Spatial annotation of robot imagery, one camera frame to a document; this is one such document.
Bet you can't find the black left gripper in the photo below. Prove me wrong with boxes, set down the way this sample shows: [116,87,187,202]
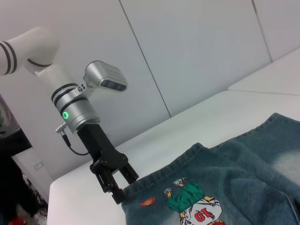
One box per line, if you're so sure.
[76,123,140,205]

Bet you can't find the blue denim shorts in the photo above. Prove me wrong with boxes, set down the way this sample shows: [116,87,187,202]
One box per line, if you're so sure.
[121,112,300,225]

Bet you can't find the dark equipment pile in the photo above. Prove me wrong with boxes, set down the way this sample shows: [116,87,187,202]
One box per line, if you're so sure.
[0,154,49,225]

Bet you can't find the small red object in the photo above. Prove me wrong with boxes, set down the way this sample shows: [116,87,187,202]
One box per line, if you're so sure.
[9,215,26,225]

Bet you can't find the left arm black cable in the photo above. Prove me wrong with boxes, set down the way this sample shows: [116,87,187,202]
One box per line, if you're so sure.
[55,123,91,156]

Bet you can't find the left camera mount bracket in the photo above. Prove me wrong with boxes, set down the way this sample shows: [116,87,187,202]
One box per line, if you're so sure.
[74,81,99,100]

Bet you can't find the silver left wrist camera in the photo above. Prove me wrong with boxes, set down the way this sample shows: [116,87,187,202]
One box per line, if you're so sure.
[83,60,128,92]

